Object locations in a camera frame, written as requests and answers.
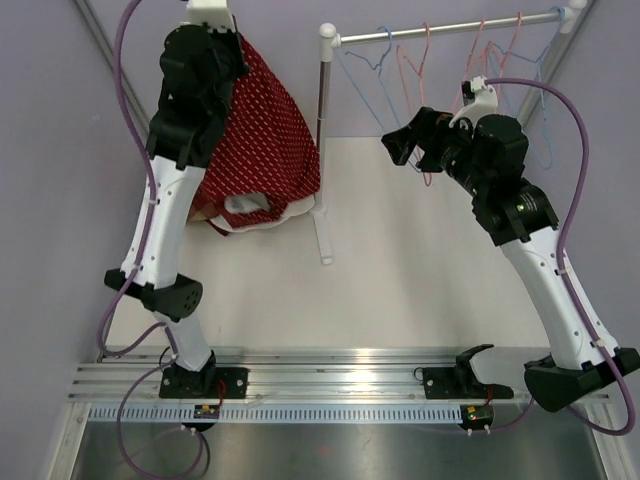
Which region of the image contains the blue wire hanger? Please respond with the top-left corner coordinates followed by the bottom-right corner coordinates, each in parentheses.
top-left (509, 6), bottom-right (580, 171)

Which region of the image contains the pink wire hanger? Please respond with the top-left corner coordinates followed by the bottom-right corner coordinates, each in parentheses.
top-left (480, 13), bottom-right (523, 78)

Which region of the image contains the white clothes rack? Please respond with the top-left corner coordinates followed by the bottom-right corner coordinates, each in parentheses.
top-left (316, 1), bottom-right (591, 247)

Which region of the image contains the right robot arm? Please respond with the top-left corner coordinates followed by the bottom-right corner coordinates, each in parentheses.
top-left (381, 107), bottom-right (639, 412)

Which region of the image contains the blue hanger with plaid skirt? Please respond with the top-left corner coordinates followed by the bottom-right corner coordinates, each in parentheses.
top-left (336, 25), bottom-right (401, 132)

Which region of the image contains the red polka dot skirt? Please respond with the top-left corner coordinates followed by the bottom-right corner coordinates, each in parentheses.
top-left (193, 39), bottom-right (321, 219)

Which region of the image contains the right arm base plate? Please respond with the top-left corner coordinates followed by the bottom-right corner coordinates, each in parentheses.
top-left (420, 367), bottom-right (515, 400)

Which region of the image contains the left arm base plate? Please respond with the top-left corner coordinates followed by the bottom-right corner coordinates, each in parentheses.
top-left (159, 366), bottom-right (249, 400)

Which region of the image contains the white pleated skirt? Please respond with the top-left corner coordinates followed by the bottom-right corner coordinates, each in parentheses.
top-left (207, 193), bottom-right (315, 235)

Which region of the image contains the white slotted cable duct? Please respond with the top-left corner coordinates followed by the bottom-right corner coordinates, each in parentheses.
top-left (89, 403), bottom-right (462, 424)

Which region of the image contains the pink hanger with plaid skirt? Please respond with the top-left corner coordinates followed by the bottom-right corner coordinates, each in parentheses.
top-left (395, 22), bottom-right (431, 114)

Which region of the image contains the aluminium mounting rail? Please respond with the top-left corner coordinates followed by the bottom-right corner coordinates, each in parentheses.
top-left (67, 344), bottom-right (614, 406)

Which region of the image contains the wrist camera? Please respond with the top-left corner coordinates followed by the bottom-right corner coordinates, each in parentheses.
top-left (186, 0), bottom-right (237, 33)
top-left (449, 76), bottom-right (498, 128)

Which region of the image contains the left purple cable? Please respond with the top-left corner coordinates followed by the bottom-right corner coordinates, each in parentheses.
top-left (97, 0), bottom-right (211, 476)

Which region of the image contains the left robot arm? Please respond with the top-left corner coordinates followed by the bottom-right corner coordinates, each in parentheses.
top-left (105, 21), bottom-right (248, 399)

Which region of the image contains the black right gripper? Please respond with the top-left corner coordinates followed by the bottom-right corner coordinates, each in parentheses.
top-left (383, 107), bottom-right (489, 198)

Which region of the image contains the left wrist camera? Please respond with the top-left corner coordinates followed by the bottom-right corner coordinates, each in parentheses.
top-left (186, 0), bottom-right (237, 33)

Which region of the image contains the beige red plaid skirt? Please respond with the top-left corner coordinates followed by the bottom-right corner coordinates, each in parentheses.
top-left (187, 201), bottom-right (210, 222)

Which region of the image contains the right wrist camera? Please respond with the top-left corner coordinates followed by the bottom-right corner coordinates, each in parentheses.
top-left (449, 76), bottom-right (498, 128)

